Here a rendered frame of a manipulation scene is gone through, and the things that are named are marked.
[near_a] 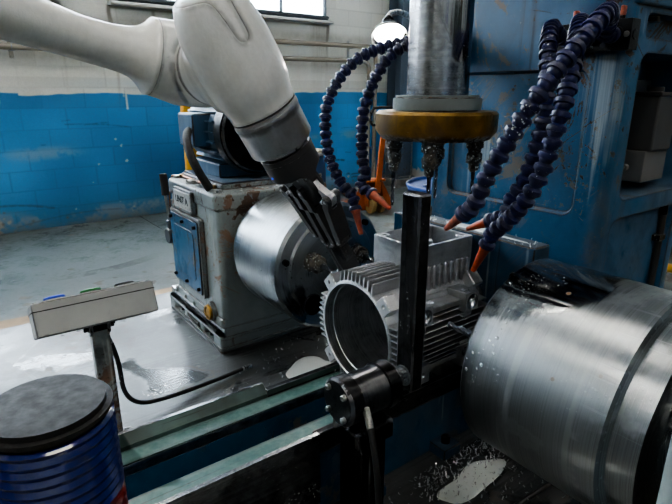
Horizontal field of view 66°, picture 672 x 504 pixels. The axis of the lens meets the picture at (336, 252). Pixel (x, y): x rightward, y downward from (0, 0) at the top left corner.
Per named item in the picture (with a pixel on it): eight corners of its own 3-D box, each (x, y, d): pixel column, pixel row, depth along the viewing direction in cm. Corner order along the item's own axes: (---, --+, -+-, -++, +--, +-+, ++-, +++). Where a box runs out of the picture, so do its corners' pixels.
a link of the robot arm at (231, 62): (315, 86, 65) (265, 86, 75) (254, -43, 57) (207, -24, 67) (249, 134, 62) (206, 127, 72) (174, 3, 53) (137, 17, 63)
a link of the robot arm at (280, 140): (272, 91, 72) (291, 128, 76) (221, 126, 69) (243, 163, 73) (307, 90, 65) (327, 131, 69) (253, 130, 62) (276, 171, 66)
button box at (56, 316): (148, 313, 88) (141, 282, 88) (159, 310, 82) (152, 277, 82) (33, 340, 78) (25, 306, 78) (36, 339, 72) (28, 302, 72)
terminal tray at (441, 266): (423, 262, 92) (425, 222, 90) (471, 278, 84) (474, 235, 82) (371, 275, 85) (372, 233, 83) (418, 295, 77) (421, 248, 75)
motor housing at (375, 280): (403, 332, 100) (407, 236, 94) (484, 373, 85) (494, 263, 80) (318, 363, 88) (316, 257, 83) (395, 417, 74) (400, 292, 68)
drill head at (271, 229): (298, 270, 136) (295, 174, 129) (392, 316, 108) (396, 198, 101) (207, 291, 122) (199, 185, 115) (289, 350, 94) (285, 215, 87)
